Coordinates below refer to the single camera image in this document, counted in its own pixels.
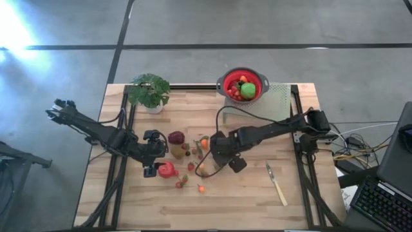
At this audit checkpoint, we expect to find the large red toy apple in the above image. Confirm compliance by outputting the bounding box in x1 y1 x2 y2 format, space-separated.
157 160 177 179

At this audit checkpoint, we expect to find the black power adapter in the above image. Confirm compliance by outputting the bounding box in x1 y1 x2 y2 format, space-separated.
346 136 364 148

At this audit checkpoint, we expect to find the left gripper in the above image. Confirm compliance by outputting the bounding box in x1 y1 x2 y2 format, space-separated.
138 129 169 179

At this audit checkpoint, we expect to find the red colander with grey rim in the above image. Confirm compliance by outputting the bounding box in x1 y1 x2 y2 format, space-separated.
216 66 270 104

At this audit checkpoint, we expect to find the green plant in white pot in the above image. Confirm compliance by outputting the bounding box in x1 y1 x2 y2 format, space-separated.
126 73 171 114

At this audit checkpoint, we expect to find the black metal table frame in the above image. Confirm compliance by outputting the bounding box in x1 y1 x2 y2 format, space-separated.
73 84 347 231

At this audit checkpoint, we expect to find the black power brick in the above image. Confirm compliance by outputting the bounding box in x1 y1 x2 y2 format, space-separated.
334 159 357 174

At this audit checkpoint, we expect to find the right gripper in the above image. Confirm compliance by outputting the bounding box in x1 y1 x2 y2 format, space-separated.
210 130 248 173

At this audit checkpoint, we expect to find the green toy apple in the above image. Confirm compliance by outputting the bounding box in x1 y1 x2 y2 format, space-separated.
239 82 258 100

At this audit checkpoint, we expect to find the green perforated metal shelf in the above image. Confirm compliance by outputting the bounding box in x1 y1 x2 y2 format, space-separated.
221 81 292 125

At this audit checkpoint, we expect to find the yellow cable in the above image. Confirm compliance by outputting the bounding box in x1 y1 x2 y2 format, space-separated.
333 144 390 161

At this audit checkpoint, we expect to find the white paper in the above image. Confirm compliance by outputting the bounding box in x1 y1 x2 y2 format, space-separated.
340 185 355 210

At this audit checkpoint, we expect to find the grey laptop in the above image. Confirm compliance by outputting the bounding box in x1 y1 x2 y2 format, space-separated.
349 101 412 232

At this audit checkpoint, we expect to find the knife with cream handle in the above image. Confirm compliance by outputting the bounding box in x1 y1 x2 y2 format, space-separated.
265 162 288 207

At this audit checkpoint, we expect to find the black metal stand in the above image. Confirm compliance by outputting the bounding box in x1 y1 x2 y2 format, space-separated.
0 140 53 232

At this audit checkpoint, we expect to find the dark red toy apple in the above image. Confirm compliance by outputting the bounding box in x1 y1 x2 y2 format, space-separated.
167 130 186 146

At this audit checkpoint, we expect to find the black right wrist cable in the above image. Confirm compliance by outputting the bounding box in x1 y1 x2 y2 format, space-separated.
194 105 292 179

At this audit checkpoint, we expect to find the orange toy mandarin with leaves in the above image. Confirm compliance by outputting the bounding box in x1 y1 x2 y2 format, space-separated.
192 135 211 156

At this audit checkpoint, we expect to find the small black device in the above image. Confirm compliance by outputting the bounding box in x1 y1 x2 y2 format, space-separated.
398 124 412 153

